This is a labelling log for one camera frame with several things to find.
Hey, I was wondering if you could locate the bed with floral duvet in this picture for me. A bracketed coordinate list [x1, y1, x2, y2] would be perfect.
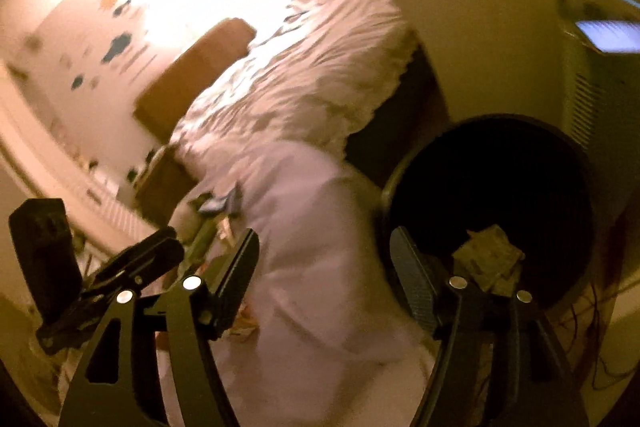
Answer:
[170, 0, 426, 168]

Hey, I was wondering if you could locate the white ribbed panel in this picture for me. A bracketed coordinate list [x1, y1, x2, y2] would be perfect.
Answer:
[82, 172, 166, 253]

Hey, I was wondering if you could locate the blue wrapper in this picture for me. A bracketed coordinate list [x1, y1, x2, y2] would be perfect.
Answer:
[199, 186, 242, 214]

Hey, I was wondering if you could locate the black round trash bin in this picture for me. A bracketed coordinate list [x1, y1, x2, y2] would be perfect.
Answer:
[381, 116, 613, 313]

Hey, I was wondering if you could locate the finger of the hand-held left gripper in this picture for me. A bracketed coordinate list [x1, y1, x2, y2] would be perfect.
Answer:
[82, 227, 185, 308]

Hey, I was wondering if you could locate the green packet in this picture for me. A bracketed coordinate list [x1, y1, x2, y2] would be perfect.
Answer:
[190, 212, 223, 260]

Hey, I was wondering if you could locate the smartphone with lit screen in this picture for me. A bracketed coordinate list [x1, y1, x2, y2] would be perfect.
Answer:
[575, 19, 640, 54]

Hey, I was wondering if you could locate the pale green portable heater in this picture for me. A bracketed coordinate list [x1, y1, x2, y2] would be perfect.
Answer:
[560, 0, 640, 158]

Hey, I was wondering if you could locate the brown wooden headboard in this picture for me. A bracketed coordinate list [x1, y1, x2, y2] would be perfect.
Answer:
[134, 18, 257, 122]

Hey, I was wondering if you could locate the crumpled paper wrapper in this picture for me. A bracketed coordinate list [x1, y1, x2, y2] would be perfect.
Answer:
[452, 224, 526, 295]

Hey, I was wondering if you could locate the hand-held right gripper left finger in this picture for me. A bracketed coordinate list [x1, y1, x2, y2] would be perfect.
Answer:
[57, 228, 261, 427]

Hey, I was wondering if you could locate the plain white blanket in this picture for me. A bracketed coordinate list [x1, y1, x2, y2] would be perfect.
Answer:
[165, 142, 451, 427]

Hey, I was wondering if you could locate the group of wall stickers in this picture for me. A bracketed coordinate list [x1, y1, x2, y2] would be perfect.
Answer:
[60, 0, 156, 90]

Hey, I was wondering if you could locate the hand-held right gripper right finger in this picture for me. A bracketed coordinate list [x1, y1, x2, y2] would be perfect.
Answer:
[389, 226, 593, 427]

